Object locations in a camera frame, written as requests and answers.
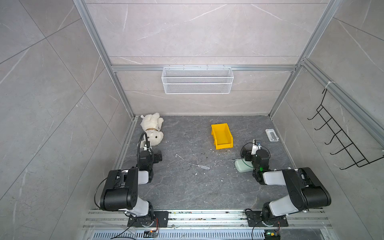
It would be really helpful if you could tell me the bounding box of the clear handle screwdriver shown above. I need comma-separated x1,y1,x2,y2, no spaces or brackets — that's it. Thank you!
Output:
188,163,210,170

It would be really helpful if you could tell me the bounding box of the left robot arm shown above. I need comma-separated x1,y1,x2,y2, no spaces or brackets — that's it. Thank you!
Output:
94,150,162,227

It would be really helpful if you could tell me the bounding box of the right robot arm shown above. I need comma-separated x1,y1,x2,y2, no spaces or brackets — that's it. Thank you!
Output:
240,143,332,227

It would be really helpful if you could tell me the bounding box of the yellow plastic bin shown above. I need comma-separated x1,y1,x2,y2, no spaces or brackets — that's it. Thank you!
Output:
211,123,234,150

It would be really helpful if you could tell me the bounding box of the pale green soap bar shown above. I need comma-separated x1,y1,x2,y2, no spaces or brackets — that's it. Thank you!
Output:
234,159,254,173

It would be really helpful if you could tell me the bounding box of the small white plastic tray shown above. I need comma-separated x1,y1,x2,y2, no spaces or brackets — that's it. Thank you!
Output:
265,129,280,142

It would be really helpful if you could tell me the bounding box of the white plush toy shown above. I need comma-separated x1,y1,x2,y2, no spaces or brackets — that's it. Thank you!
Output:
141,113,164,147

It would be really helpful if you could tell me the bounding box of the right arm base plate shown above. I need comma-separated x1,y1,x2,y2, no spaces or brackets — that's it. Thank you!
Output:
244,209,289,227

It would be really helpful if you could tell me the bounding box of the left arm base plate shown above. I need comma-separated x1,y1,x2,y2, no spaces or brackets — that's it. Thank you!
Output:
127,211,170,228

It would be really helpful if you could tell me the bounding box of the aluminium front rail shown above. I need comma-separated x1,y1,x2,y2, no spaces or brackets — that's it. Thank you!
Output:
80,209,333,230

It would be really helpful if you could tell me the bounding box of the white wire mesh basket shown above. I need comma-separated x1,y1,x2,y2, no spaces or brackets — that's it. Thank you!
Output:
162,67,234,95

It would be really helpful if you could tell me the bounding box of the black wire hook rack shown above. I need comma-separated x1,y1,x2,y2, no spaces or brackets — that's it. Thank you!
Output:
307,89,384,170

